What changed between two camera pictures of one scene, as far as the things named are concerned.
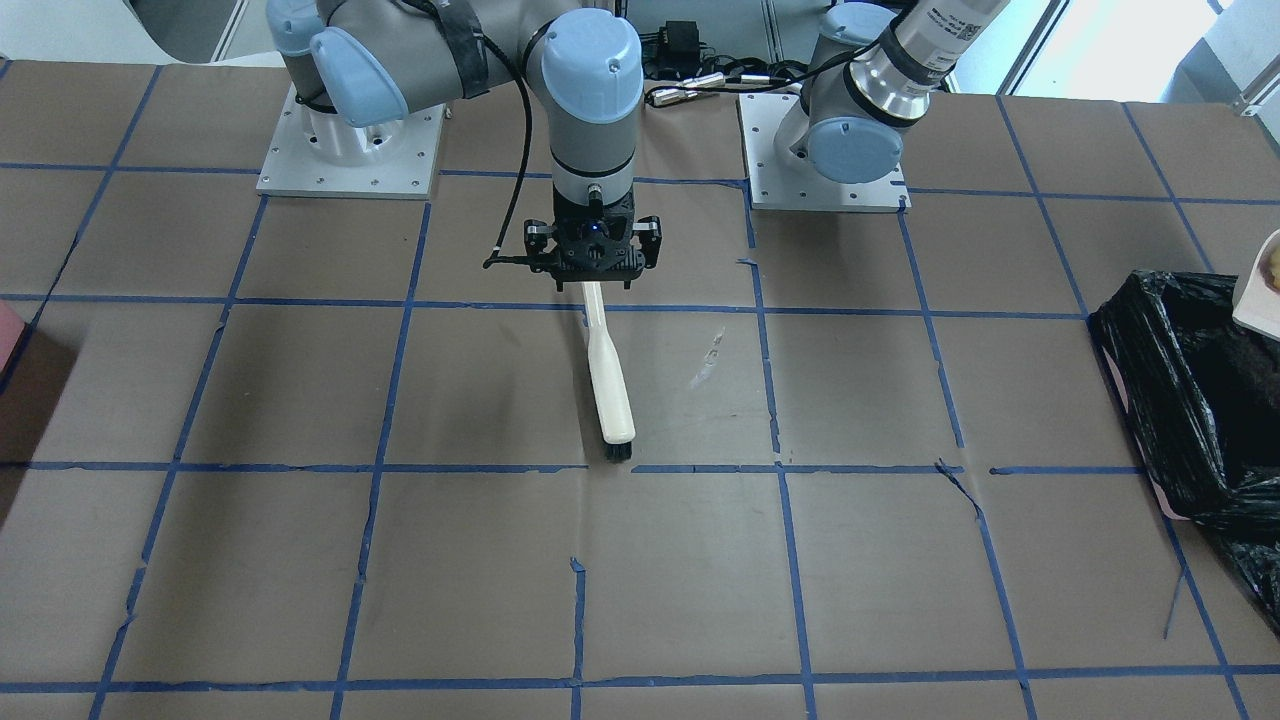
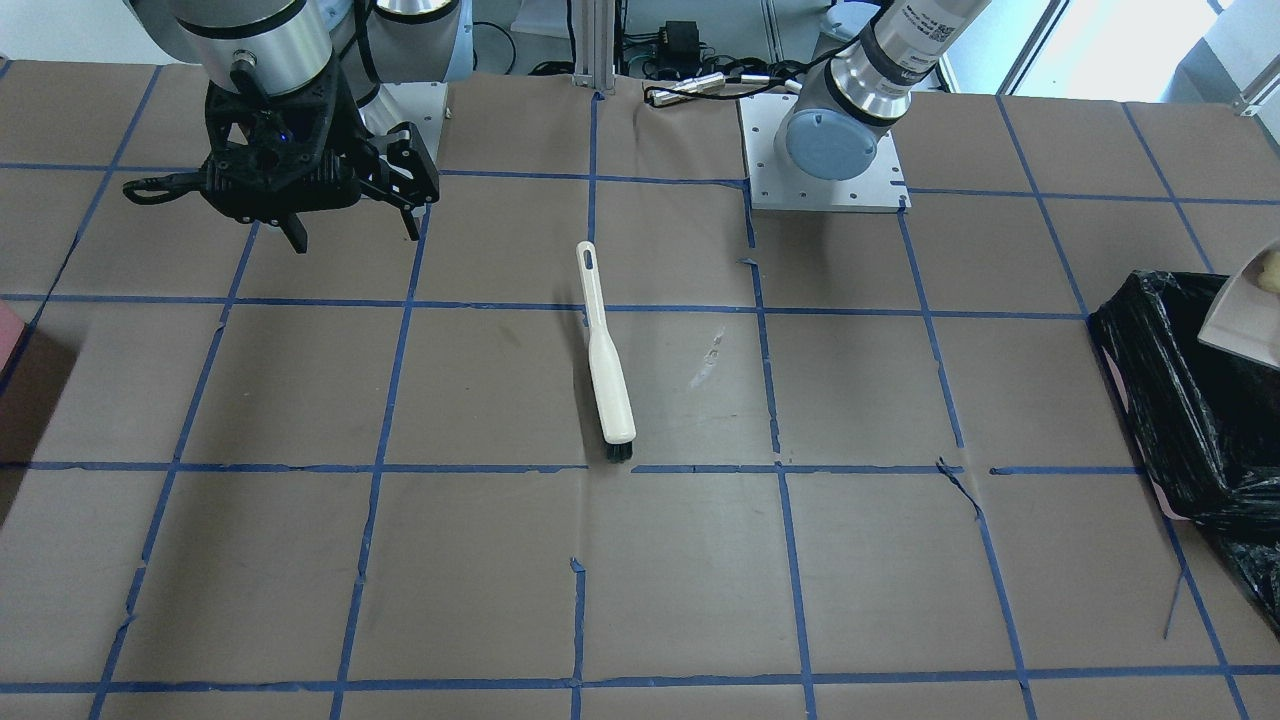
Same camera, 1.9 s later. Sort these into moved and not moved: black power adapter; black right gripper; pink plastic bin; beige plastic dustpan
Moved: black right gripper; beige plastic dustpan
Not moved: pink plastic bin; black power adapter
